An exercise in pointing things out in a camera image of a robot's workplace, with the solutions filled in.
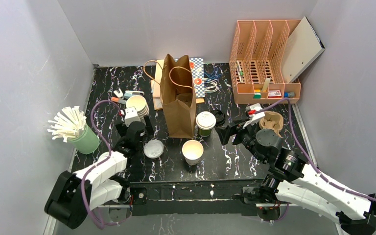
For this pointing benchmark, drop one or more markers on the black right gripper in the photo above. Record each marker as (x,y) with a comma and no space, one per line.
(228,132)

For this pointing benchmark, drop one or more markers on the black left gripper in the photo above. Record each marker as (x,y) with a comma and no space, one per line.
(123,129)

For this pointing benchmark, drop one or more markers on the cardboard cup carrier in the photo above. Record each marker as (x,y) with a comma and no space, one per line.
(273,121)

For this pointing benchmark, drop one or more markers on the green paper coffee cup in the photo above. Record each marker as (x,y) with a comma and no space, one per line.
(204,133)

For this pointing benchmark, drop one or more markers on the brown paper bag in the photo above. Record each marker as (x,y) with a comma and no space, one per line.
(177,97)

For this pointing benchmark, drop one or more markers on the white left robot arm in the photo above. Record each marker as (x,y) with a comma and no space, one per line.
(76,194)

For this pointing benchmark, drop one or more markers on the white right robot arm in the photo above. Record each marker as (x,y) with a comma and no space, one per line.
(294,180)

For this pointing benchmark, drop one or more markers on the black coffee cup lid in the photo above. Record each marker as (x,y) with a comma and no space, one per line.
(220,117)

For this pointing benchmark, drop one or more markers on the stack of white lids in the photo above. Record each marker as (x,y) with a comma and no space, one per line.
(139,103)

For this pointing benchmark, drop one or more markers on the green cup of stirrers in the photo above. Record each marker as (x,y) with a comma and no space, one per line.
(70,125)

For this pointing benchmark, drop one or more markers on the orange file organizer rack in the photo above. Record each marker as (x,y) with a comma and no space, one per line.
(256,62)

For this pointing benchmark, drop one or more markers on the checkered paper sheet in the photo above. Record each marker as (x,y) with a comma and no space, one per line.
(197,71)

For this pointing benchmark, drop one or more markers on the white folder board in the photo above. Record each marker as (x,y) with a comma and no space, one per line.
(302,48)

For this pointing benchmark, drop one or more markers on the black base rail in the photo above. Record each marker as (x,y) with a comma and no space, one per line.
(215,190)

